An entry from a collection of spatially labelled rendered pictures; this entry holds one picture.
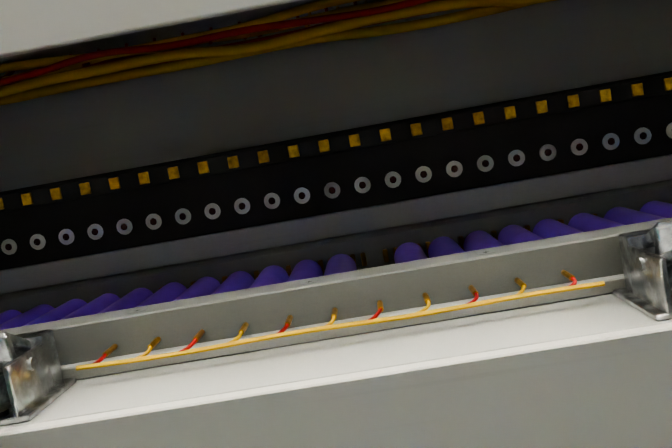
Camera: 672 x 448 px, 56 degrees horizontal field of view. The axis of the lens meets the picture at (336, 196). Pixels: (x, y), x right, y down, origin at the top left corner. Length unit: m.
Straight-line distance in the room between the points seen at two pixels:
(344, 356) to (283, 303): 0.04
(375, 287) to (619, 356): 0.10
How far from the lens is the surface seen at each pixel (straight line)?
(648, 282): 0.27
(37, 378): 0.30
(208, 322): 0.30
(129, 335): 0.31
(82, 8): 0.30
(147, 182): 0.44
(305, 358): 0.27
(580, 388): 0.25
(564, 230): 0.35
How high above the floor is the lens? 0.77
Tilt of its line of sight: 11 degrees up
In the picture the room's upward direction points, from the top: 9 degrees counter-clockwise
